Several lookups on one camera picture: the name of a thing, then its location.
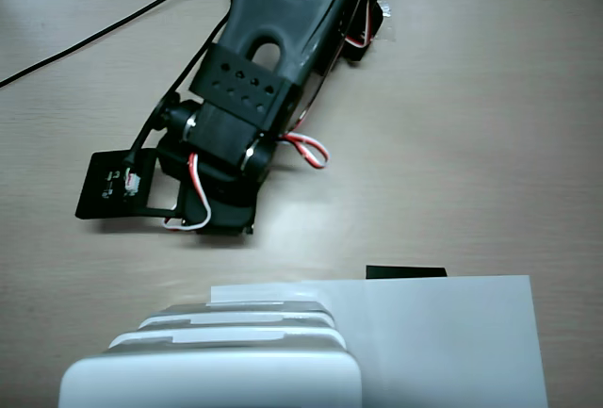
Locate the flat black object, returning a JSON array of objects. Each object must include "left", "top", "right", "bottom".
[{"left": 366, "top": 264, "right": 448, "bottom": 281}]

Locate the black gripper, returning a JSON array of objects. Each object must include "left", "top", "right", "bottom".
[{"left": 156, "top": 137, "right": 273, "bottom": 237}]

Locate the red white arm servo cable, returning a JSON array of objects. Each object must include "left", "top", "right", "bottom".
[{"left": 277, "top": 0, "right": 381, "bottom": 171}]

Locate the white paper sheet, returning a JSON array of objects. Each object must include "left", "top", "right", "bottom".
[{"left": 209, "top": 274, "right": 550, "bottom": 408}]

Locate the white closed drawer front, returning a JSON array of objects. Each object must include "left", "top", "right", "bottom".
[{"left": 108, "top": 326, "right": 349, "bottom": 353}]

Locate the white drawer cabinet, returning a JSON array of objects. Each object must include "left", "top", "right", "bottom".
[{"left": 57, "top": 349, "right": 364, "bottom": 408}]

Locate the clear grey plastic drawer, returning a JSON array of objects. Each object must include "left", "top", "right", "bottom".
[{"left": 158, "top": 300, "right": 332, "bottom": 320}]

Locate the red white gripper servo cable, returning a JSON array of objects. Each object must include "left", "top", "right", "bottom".
[{"left": 162, "top": 151, "right": 212, "bottom": 232}]

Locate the black camera cable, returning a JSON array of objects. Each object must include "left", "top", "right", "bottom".
[{"left": 122, "top": 0, "right": 237, "bottom": 167}]

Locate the long black cable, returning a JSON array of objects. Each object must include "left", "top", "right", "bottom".
[{"left": 0, "top": 0, "right": 240, "bottom": 89}]

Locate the black wrist camera mount plate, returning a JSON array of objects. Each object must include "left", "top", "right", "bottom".
[{"left": 74, "top": 147, "right": 190, "bottom": 221}]

